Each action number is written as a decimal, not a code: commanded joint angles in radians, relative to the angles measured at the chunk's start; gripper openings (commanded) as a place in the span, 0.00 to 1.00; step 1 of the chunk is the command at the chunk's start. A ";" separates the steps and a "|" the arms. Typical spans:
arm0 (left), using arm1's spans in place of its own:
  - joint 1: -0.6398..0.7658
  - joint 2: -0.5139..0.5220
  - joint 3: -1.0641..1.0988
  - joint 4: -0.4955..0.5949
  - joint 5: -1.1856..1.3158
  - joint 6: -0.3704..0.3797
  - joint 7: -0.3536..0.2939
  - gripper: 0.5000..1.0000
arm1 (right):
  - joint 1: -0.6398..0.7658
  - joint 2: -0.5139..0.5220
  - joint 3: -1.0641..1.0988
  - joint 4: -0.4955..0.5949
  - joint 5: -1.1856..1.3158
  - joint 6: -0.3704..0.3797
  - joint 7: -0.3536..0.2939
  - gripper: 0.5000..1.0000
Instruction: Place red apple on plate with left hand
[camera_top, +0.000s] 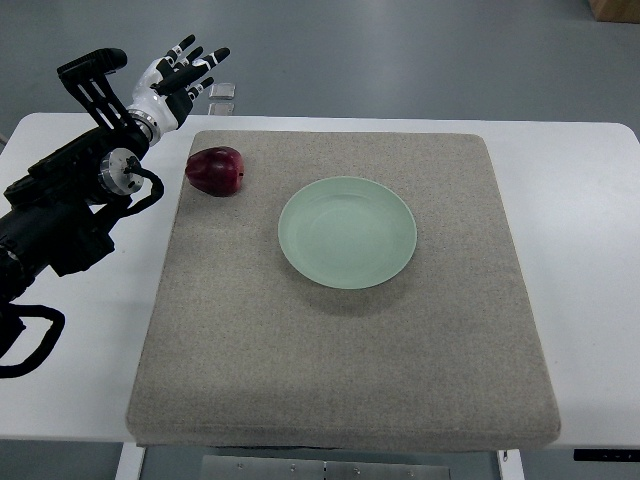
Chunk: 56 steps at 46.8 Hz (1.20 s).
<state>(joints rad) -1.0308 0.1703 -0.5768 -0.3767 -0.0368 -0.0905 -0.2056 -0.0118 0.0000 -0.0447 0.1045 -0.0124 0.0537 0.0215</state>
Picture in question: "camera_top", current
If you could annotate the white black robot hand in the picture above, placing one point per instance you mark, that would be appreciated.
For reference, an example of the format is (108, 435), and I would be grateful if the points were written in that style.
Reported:
(165, 93)

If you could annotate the red apple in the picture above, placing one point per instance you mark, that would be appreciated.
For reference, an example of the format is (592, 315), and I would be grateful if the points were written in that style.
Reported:
(217, 171)

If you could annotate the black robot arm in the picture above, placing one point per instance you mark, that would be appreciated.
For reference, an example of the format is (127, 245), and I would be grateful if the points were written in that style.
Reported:
(63, 210)

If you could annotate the pale green plate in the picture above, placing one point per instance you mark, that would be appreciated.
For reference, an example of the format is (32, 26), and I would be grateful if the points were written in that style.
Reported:
(347, 233)

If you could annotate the lower floor socket cover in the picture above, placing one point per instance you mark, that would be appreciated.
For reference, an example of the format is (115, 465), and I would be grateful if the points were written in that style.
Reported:
(221, 109)

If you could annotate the beige fabric cushion mat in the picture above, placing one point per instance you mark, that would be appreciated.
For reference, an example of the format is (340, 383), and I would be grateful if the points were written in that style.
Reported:
(243, 351)

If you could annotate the white table leg left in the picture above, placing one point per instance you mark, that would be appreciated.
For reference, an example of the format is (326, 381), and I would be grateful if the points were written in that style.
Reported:
(130, 463)

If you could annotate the white table leg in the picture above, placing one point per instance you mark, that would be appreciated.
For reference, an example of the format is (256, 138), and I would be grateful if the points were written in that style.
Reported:
(130, 463)
(510, 465)

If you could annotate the cardboard box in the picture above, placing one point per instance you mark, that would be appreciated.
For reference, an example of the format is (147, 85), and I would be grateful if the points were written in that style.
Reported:
(615, 11)

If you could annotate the white table leg right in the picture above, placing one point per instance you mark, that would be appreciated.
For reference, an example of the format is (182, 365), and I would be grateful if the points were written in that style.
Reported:
(510, 465)

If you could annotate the black table control panel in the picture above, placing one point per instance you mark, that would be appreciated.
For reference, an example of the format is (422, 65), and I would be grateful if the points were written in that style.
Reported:
(607, 455)

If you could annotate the metal base plate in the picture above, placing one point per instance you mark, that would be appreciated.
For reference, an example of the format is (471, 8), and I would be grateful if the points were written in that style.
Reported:
(230, 467)

